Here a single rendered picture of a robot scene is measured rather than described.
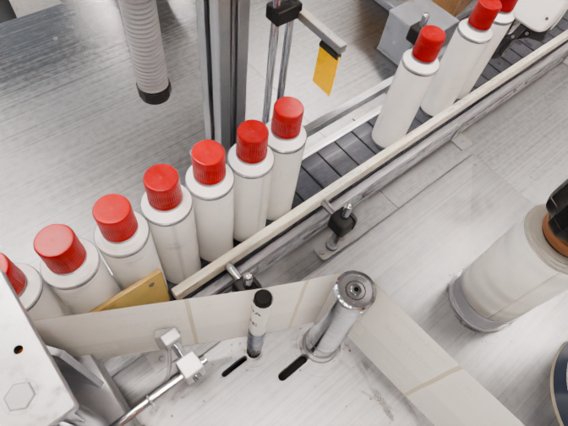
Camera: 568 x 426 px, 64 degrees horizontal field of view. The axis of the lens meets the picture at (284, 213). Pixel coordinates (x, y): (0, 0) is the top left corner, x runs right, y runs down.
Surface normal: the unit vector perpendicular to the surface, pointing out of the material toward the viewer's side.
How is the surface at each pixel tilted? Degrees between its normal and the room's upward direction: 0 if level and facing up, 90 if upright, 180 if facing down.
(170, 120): 0
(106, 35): 0
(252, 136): 2
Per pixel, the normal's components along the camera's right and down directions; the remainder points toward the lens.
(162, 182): 0.09, -0.54
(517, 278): -0.76, 0.52
